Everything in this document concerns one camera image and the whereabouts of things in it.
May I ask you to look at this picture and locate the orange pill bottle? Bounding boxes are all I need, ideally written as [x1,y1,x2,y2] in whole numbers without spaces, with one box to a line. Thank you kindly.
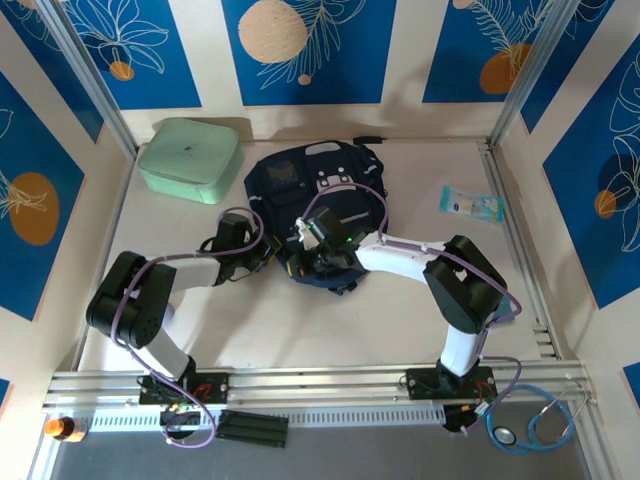
[43,417,90,444]

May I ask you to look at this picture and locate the aluminium mounting rail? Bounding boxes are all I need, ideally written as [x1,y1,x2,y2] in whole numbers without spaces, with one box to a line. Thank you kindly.
[42,362,599,411]

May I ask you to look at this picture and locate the mint green zip case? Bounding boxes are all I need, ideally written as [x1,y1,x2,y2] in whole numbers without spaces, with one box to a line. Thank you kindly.
[137,117,245,205]

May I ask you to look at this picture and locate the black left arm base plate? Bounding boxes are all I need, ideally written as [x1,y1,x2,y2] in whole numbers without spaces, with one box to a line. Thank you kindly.
[138,370,231,405]

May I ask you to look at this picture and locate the navy blue backpack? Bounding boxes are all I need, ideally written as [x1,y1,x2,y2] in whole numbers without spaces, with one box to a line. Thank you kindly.
[243,134,389,297]

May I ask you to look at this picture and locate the small teal blue card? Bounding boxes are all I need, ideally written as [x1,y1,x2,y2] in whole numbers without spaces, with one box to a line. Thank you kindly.
[493,294,519,324]

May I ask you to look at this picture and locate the blue stethoscope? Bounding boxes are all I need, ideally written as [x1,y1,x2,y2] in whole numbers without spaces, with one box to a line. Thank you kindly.
[487,384,589,454]

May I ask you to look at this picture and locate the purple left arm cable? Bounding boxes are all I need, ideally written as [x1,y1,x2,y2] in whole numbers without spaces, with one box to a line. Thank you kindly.
[110,208,266,449]

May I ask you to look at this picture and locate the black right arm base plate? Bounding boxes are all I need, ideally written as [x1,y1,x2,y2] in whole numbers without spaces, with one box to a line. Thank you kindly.
[407,367,497,401]

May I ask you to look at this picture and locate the light blue tissue pack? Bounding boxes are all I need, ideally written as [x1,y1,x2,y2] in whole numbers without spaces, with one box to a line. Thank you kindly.
[438,185,506,225]

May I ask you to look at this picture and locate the black ribbed block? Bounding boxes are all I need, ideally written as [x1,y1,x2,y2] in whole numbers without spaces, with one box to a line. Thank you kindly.
[217,408,290,449]

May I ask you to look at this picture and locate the blue poster with cream circle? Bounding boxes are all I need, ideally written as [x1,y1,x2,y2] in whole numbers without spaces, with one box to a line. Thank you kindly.
[222,0,397,107]

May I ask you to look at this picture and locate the aluminium frame post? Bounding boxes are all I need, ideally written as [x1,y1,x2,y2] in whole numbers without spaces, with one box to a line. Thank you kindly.
[37,0,139,157]
[487,0,584,147]

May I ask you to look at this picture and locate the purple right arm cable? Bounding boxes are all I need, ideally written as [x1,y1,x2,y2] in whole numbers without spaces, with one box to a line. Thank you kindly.
[302,182,524,436]

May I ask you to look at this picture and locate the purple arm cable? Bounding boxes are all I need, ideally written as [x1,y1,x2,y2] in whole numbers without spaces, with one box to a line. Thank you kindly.
[302,182,524,436]
[110,208,266,449]

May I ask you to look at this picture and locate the slotted grey cable duct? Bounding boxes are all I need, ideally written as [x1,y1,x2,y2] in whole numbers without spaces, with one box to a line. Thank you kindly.
[87,405,446,430]

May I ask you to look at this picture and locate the blue poster with white flower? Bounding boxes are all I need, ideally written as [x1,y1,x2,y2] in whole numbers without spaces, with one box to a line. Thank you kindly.
[542,37,640,310]
[64,0,204,111]

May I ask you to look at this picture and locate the narrow blue wall poster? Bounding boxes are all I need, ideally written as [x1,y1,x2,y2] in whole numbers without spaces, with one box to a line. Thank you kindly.
[0,0,105,145]
[519,0,640,134]

